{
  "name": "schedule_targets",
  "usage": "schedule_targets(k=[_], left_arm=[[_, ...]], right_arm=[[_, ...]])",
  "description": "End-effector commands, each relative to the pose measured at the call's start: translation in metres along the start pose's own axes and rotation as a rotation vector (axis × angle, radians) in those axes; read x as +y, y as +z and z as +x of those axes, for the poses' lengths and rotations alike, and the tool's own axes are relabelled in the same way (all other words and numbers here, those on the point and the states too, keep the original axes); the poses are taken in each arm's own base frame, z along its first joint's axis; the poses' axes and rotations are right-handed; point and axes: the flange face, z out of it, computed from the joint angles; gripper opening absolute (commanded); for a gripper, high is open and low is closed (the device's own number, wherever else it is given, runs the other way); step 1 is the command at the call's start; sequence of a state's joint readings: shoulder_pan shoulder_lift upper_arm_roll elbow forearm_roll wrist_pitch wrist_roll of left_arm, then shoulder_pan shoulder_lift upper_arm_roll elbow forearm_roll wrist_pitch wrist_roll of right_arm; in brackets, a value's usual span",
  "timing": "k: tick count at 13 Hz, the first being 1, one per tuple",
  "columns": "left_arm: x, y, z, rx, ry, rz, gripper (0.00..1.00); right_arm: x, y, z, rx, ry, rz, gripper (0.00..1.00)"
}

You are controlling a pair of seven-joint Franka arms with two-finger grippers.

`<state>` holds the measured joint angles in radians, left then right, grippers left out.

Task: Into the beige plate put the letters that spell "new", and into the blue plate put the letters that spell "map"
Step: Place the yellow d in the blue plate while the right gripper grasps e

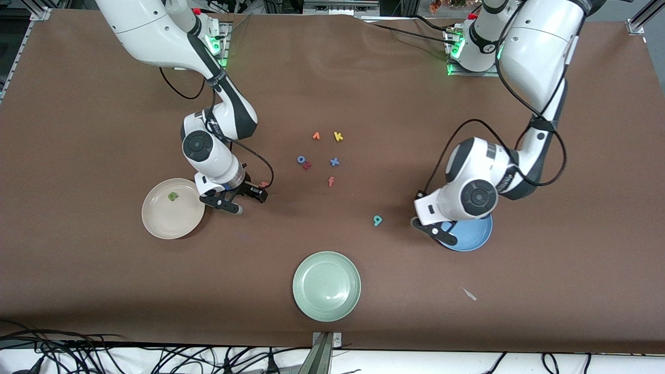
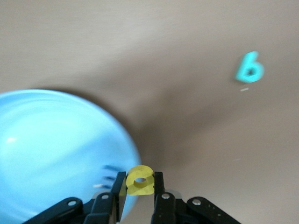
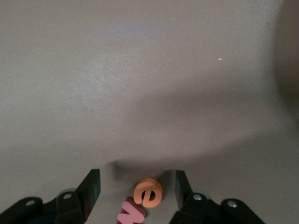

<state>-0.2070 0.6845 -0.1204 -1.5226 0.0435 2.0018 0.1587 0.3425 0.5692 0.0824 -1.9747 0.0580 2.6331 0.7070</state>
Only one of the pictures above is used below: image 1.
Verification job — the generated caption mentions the beige brown plate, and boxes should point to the beige brown plate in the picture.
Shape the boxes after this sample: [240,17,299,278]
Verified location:
[141,178,206,240]

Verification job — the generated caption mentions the pale green plate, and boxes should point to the pale green plate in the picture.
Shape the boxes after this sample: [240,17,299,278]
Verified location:
[292,251,362,323]

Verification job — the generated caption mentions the brown table cover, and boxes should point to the brown table cover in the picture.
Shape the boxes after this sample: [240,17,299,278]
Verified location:
[0,8,665,354]

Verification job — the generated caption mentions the blue plate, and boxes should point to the blue plate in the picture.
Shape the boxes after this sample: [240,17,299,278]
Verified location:
[441,213,493,252]

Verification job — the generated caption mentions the dried reddish flowers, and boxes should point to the dried reddish flowers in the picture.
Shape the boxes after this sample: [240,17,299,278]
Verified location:
[429,0,481,14]

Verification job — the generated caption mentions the aluminium corner profile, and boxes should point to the aluminium corner profile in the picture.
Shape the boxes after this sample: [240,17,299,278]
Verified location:
[0,5,52,104]
[626,0,665,36]

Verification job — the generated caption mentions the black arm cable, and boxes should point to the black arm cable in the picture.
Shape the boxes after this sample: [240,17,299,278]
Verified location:
[157,66,275,188]
[425,0,567,198]

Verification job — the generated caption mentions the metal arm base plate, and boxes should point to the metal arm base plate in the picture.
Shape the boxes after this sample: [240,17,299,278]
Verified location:
[446,27,502,77]
[210,21,230,68]

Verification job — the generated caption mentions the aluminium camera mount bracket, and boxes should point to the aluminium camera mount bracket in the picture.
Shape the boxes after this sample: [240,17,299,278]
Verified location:
[299,331,343,374]

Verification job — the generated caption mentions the aluminium frame bar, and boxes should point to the aluminium frame bar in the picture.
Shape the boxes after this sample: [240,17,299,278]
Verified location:
[303,0,380,15]

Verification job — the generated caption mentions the thin black table cable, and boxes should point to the thin black table cable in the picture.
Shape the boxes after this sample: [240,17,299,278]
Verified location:
[412,15,454,34]
[371,22,455,45]

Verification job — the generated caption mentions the black cable tangle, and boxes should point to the black cable tangle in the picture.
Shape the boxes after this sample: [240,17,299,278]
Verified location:
[0,319,312,374]

